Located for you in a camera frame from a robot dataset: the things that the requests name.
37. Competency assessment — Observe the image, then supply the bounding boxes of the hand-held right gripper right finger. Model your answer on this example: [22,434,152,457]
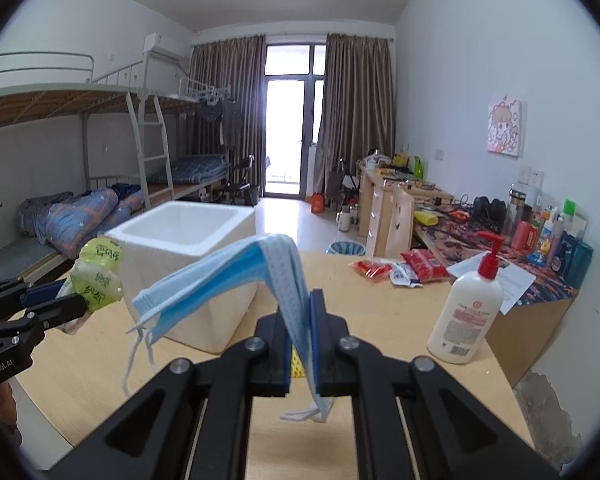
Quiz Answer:
[307,289,563,480]

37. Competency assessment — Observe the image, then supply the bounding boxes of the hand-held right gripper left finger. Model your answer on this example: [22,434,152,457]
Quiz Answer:
[45,310,293,480]

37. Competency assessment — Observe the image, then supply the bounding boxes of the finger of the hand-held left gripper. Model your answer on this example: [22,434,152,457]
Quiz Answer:
[0,280,67,322]
[0,294,88,356]

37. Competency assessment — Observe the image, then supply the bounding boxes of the green tissue packet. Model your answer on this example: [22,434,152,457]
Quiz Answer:
[60,237,126,336]

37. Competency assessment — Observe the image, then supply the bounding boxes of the white foam box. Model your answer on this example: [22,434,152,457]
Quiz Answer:
[102,201,257,356]

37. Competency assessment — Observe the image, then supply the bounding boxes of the blue face mask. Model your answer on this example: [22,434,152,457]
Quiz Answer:
[125,234,336,423]

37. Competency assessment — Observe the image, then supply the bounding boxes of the blue orange quilt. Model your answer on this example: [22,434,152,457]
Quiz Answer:
[19,187,146,256]

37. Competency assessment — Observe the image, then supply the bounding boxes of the red snack packet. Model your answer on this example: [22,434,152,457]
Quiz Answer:
[349,258,396,281]
[400,249,448,283]

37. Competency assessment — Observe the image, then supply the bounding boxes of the blue trash bin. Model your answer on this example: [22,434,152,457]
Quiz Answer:
[326,240,365,257]

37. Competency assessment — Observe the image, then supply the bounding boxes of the white blue snack packet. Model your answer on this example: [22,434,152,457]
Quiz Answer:
[390,262,425,288]

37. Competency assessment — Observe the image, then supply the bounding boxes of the white lotion pump bottle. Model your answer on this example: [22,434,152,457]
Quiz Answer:
[426,231,505,365]

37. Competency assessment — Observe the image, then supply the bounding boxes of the wooden chair smiley cutout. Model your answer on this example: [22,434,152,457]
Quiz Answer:
[365,182,416,258]

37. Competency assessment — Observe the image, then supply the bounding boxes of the wooden desk with drawers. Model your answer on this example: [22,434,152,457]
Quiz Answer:
[356,157,453,238]

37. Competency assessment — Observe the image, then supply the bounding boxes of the black folding trolley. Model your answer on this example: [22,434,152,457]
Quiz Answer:
[329,157,361,211]

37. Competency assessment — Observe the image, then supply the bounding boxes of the white bunk bed ladder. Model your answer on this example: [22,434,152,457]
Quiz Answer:
[126,91,176,211]

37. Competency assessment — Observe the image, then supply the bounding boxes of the black folding chair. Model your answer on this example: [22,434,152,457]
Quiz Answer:
[217,155,261,206]

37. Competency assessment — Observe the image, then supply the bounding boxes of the patterned tablecloth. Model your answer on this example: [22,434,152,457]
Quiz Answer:
[415,205,578,306]

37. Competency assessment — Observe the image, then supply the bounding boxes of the metal bunk bed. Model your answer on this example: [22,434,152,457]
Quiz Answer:
[145,77,241,201]
[0,50,146,281]

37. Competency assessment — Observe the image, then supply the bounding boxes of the blue checked bedding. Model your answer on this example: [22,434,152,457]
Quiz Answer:
[170,156,231,185]

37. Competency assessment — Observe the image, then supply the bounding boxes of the white paper sheet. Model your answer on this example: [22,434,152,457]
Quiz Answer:
[446,252,537,316]

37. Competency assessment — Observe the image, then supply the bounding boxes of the glass balcony door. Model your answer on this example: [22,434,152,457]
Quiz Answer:
[262,44,328,200]

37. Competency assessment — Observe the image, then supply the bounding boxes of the black headphones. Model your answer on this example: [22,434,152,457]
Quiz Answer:
[472,195,507,226]

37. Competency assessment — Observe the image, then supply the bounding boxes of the hanging dark clothes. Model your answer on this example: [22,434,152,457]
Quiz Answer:
[196,100,241,148]

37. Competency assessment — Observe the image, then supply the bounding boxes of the brown curtain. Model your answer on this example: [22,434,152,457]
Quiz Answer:
[187,35,266,206]
[314,32,397,201]

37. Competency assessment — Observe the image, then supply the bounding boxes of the row of toiletry bottles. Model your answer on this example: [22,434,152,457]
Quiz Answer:
[505,182,595,288]

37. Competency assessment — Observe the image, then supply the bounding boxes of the white air conditioner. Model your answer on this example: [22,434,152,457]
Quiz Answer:
[145,32,193,58]

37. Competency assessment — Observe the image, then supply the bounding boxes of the pink cartoon wall poster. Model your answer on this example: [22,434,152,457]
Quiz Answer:
[486,94,523,158]

